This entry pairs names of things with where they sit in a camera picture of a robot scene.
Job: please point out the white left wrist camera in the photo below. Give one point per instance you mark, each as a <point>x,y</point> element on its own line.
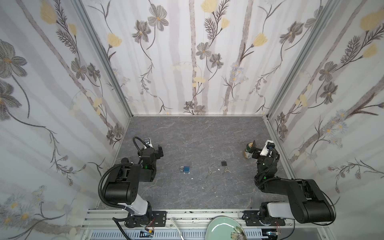
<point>148,143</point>

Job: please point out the small black padlock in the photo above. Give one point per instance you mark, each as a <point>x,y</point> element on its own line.
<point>224,163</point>

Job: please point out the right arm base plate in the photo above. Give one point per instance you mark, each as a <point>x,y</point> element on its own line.
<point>253,219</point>

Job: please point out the blue padlock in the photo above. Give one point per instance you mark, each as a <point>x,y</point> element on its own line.
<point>185,169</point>

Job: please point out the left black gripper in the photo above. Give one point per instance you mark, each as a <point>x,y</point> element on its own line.
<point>157,152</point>

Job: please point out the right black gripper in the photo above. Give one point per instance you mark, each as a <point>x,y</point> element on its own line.
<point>257,151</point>

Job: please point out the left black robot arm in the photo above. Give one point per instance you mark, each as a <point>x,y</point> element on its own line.
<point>118,187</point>

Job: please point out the light green plate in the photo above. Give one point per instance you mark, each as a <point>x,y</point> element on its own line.
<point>224,228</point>

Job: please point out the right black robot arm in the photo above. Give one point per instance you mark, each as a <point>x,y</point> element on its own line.
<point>306,201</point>

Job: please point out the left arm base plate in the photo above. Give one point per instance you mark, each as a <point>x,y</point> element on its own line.
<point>156,218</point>

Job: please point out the aluminium frame rail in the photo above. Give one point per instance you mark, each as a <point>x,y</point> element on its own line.
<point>192,225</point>

